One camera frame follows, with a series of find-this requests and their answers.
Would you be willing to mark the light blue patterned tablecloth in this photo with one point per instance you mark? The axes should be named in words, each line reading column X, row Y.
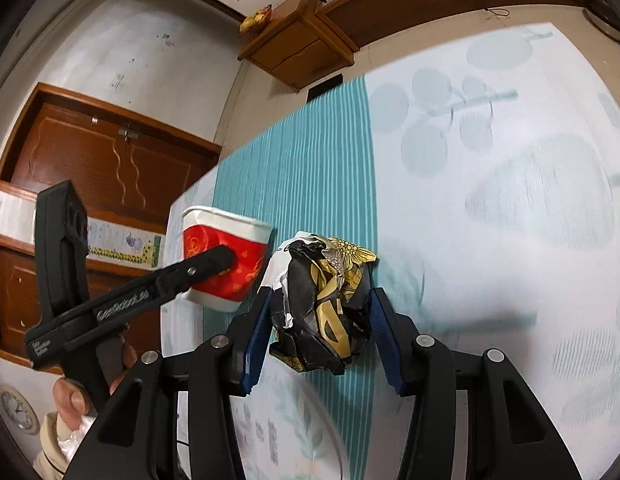
column 485, row 175

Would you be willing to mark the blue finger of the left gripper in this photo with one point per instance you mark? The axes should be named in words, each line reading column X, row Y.
column 183, row 275

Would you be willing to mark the wooden tv cabinet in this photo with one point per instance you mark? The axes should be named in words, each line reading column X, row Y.
column 307, row 40

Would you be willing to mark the black gold wrapper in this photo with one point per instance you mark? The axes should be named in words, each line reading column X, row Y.
column 320, row 306

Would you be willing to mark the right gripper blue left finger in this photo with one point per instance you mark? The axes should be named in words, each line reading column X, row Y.
column 250, row 334

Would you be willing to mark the red white paper cup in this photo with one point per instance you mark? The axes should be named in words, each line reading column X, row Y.
column 205, row 227

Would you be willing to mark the left hand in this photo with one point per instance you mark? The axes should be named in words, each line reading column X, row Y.
column 72, row 403

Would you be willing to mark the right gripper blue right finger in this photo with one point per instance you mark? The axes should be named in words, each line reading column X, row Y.
column 393, row 334

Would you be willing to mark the wooden door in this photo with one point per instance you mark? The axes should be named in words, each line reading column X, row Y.
column 126, row 167

